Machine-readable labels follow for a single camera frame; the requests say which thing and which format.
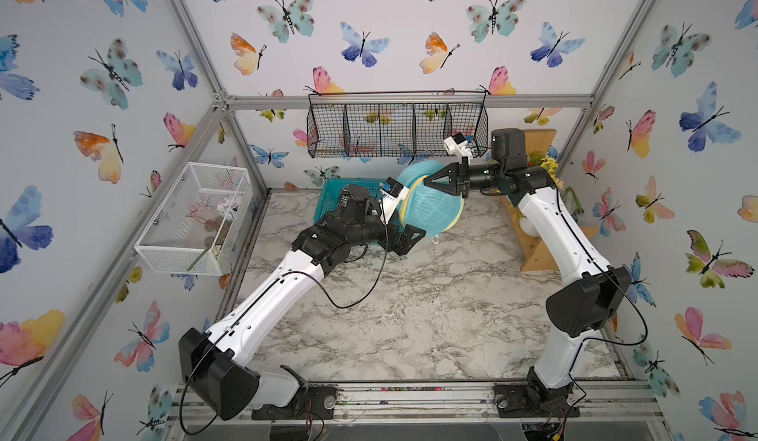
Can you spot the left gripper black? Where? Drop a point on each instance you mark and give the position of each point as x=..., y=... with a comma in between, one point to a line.
x=399, y=244

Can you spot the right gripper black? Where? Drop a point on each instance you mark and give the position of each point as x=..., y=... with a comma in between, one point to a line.
x=461, y=179

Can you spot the teal mesh laundry bag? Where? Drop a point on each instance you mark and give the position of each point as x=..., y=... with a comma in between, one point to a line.
x=432, y=211

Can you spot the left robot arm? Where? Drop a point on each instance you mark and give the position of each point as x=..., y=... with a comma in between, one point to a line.
x=215, y=363

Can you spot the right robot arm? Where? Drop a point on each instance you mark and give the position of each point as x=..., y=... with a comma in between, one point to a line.
x=593, y=288

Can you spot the small white flower pot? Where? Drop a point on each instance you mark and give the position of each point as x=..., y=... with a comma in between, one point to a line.
x=550, y=165

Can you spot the wooden shelf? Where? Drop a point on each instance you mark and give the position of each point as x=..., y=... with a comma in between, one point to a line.
x=536, y=251

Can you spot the green framed small sign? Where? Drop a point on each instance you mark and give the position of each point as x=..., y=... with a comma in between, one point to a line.
x=570, y=199

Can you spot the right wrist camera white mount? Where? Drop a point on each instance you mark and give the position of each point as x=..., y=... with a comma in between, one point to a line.
x=458, y=146

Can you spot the black wire wall basket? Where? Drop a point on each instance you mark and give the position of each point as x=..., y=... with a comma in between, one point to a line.
x=408, y=126

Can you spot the aluminium front rail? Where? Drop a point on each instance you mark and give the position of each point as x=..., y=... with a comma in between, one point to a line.
x=374, y=402

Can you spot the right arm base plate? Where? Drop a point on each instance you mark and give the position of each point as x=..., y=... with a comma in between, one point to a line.
x=529, y=401

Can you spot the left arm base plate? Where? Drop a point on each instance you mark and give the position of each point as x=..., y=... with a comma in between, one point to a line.
x=294, y=402

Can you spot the white mesh wall box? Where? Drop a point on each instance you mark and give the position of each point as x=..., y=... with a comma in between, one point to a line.
x=194, y=229

